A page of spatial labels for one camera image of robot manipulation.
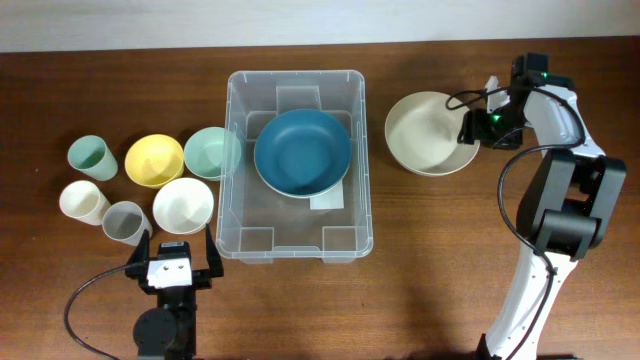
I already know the grey translucent cup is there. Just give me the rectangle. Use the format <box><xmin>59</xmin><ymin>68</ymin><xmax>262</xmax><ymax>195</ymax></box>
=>
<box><xmin>102</xmin><ymin>201</ymin><xmax>153</xmax><ymax>246</ymax></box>

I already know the green cup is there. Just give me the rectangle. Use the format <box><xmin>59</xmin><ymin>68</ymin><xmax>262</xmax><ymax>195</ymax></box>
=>
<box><xmin>67</xmin><ymin>135</ymin><xmax>118</xmax><ymax>181</ymax></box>

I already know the white bowl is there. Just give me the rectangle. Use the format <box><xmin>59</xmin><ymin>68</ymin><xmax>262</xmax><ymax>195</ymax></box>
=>
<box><xmin>152</xmin><ymin>178</ymin><xmax>215</xmax><ymax>235</ymax></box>

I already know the yellow bowl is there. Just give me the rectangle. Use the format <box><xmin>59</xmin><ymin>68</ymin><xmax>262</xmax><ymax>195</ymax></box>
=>
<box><xmin>125</xmin><ymin>134</ymin><xmax>184</xmax><ymax>189</ymax></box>

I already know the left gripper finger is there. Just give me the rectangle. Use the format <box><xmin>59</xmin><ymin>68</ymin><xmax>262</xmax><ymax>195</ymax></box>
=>
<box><xmin>127</xmin><ymin>230</ymin><xmax>150</xmax><ymax>265</ymax></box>
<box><xmin>205</xmin><ymin>224</ymin><xmax>224</xmax><ymax>278</ymax></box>

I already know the white cup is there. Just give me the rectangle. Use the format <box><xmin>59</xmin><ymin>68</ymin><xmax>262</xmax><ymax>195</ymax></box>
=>
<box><xmin>59</xmin><ymin>180</ymin><xmax>111</xmax><ymax>226</ymax></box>

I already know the green bowl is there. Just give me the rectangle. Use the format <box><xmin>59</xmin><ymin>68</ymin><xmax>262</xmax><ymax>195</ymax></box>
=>
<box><xmin>184</xmin><ymin>127</ymin><xmax>243</xmax><ymax>181</ymax></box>

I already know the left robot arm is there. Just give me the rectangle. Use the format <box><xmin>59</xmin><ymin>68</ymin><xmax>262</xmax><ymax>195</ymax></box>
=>
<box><xmin>125</xmin><ymin>228</ymin><xmax>224</xmax><ymax>359</ymax></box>

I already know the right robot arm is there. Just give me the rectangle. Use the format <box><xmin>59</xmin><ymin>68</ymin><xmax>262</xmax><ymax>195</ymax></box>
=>
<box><xmin>457</xmin><ymin>53</ymin><xmax>627</xmax><ymax>359</ymax></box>

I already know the clear plastic storage container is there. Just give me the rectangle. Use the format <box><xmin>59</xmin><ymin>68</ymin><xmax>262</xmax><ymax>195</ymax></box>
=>
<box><xmin>216</xmin><ymin>70</ymin><xmax>374</xmax><ymax>263</ymax></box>

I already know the white label in container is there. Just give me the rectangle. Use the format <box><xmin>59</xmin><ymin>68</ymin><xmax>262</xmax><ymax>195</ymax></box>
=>
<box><xmin>310</xmin><ymin>182</ymin><xmax>344</xmax><ymax>210</ymax></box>

